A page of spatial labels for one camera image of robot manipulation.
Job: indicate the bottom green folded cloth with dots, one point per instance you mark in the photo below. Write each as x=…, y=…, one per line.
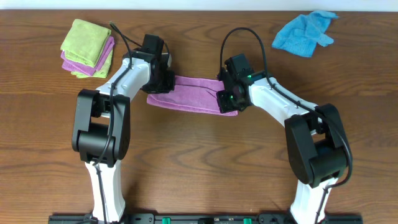
x=102, y=73

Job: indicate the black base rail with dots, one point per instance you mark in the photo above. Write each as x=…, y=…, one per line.
x=148, y=218

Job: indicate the purple microfiber cloth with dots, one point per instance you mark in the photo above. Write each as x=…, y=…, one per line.
x=196, y=95

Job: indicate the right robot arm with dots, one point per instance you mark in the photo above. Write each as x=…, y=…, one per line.
x=316, y=143

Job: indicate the crumpled blue cloth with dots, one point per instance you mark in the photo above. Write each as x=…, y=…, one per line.
x=301, y=35

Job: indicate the purple folded cloth in stack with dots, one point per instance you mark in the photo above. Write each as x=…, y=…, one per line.
x=72, y=66

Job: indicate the top green folded cloth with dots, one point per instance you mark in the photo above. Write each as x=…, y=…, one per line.
x=85, y=42

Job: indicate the green folded cloth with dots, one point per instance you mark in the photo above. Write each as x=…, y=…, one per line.
x=102, y=73
x=85, y=42

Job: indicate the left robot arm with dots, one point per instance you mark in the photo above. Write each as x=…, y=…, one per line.
x=102, y=125

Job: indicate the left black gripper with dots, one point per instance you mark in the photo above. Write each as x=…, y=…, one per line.
x=166, y=82

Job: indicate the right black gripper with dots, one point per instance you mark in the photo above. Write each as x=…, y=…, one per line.
x=224, y=106

